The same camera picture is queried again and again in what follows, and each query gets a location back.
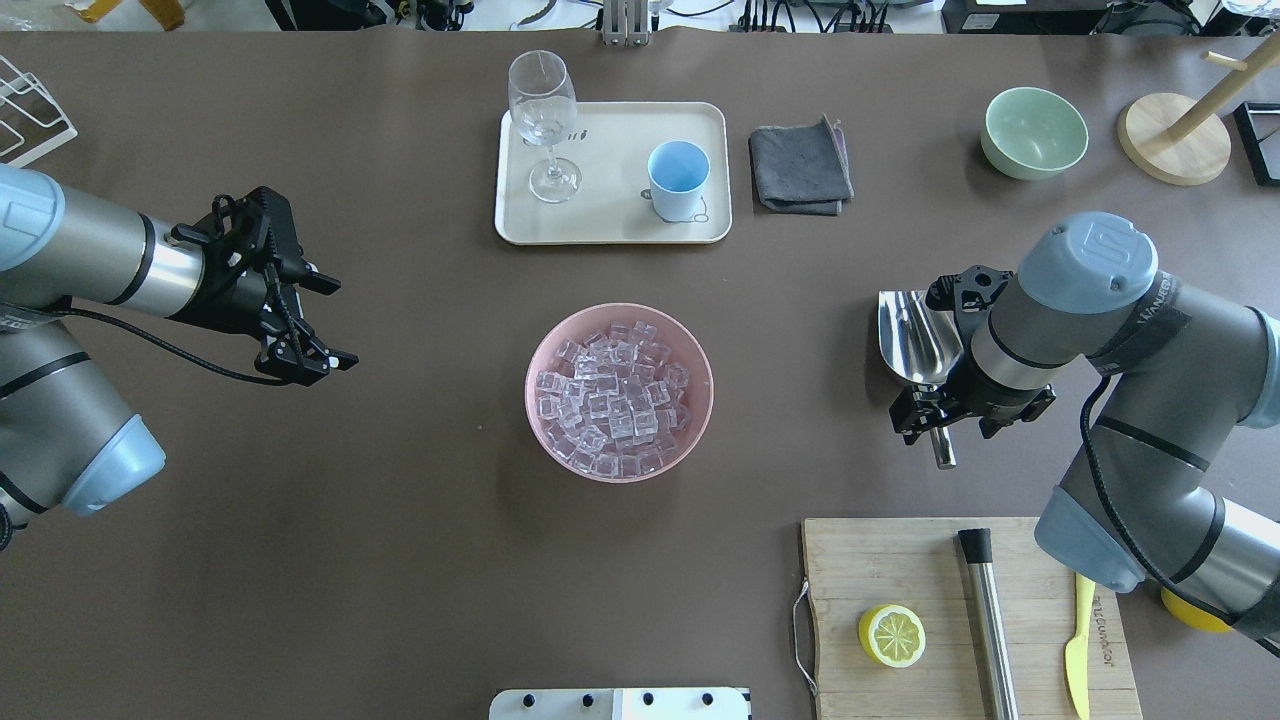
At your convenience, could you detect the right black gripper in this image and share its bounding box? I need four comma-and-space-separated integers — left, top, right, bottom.
890, 265, 1057, 446

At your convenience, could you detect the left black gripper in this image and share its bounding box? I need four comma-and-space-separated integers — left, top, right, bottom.
170, 186, 358, 386

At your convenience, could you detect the stainless steel ice scoop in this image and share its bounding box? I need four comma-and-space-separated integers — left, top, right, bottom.
877, 290, 963, 470

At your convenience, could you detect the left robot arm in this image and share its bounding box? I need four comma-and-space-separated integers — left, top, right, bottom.
1, 167, 357, 543

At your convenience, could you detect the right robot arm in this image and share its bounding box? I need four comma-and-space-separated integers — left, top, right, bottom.
890, 211, 1279, 653

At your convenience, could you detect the light blue cup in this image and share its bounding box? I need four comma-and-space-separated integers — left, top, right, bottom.
646, 140, 710, 222

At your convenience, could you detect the pile of clear ice cubes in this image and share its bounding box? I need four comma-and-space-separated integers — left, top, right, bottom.
532, 319, 692, 482

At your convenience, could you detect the wooden cup stand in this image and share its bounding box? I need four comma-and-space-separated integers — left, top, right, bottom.
1116, 33, 1279, 186

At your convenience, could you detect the grey folded cloth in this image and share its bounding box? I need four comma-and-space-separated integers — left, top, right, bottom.
749, 115, 854, 217

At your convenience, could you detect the bamboo cutting board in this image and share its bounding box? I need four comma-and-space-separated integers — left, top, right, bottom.
792, 516, 1144, 720

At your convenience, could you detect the light green bowl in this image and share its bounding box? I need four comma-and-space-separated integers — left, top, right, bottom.
980, 87, 1091, 181

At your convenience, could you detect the halved lemon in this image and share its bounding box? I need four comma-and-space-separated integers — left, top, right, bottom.
858, 603, 927, 669

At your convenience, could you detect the steel muddler black tip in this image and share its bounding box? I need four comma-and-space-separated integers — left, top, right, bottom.
957, 527, 1021, 719

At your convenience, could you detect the pink bowl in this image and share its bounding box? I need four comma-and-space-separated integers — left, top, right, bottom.
524, 304, 714, 483

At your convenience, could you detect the clear wine glass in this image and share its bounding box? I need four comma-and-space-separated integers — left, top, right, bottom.
507, 49, 581, 204

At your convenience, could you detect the cream serving tray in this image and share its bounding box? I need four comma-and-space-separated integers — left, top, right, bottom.
494, 102, 733, 246

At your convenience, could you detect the yellow plastic knife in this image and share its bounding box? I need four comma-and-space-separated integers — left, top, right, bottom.
1062, 573, 1094, 719

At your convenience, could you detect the upper whole lemon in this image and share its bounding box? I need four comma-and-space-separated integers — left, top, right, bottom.
1160, 587, 1233, 634

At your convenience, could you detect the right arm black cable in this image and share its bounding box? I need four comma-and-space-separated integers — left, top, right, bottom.
1078, 370, 1280, 646

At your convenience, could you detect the white wire rack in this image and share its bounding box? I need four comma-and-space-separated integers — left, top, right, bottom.
1, 56, 78, 168

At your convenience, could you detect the black frame at edge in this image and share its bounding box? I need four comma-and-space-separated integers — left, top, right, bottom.
1231, 101, 1279, 188

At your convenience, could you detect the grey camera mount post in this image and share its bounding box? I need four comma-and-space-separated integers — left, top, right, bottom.
599, 0, 654, 47

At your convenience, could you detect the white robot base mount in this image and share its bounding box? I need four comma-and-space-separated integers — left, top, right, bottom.
488, 685, 753, 719

